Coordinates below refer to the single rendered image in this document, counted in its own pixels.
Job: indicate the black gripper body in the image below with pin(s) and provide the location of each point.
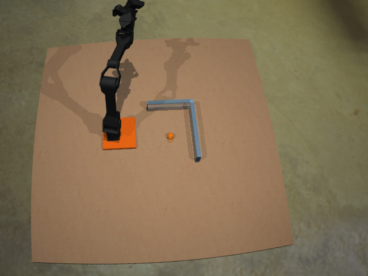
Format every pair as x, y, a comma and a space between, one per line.
134, 4

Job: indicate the low clear corner walls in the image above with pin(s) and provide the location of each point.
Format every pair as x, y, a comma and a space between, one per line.
177, 106

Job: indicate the clear blue l-shaped low wall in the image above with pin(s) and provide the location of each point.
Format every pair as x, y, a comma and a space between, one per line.
193, 113

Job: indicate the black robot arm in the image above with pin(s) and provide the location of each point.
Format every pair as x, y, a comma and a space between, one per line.
109, 85

